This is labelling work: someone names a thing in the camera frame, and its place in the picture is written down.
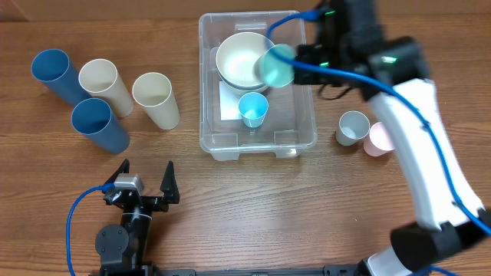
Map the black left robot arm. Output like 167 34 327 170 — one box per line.
95 159 180 276

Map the cream tumbler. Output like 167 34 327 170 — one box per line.
132 72 180 130
78 58 134 118

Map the clear plastic storage bin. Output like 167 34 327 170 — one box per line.
199 11 317 161

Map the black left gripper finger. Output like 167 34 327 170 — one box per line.
105 159 130 184
160 161 180 204

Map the blue right camera cable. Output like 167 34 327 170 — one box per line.
265 9 491 276

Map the dark blue tumbler far left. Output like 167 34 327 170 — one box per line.
31 49 91 107

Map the cream bowl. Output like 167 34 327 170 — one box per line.
216 32 270 87
222 79 269 96

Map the teal small cup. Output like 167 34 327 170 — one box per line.
253 44 295 88

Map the dark blue tumbler front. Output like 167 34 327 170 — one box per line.
71 98 130 154

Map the pink small cup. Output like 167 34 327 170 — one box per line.
363 122 394 156

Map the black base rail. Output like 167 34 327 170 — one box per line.
113 264 360 276

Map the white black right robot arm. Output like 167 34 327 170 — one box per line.
295 1 490 275

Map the white label in bin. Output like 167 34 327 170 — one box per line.
219 81 242 120

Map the blue camera cable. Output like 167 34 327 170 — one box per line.
265 9 491 276
65 182 116 276

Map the dark blue tumbler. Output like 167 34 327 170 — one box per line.
71 98 130 154
31 49 91 107

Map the blue left camera cable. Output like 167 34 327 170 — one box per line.
65 182 116 276

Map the light blue small cup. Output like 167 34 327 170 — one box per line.
239 92 269 128

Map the cream tumbler left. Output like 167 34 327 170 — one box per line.
78 58 134 118

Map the cream tumbler centre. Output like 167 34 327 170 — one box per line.
132 72 180 130

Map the dark blue bowl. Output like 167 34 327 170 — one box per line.
218 72 268 91

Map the grey small cup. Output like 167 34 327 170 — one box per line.
335 110 371 146

